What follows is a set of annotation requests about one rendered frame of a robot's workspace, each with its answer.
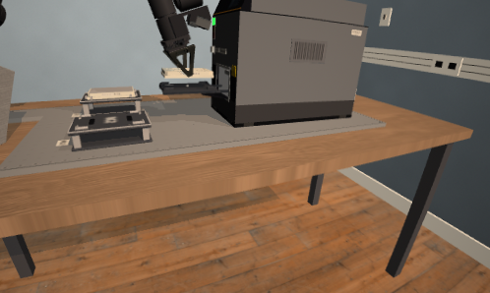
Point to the small white label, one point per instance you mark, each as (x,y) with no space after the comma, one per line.
(62,143)

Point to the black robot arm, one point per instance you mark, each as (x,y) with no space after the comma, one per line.
(197,18)

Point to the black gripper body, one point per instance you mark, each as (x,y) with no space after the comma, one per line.
(167,34)

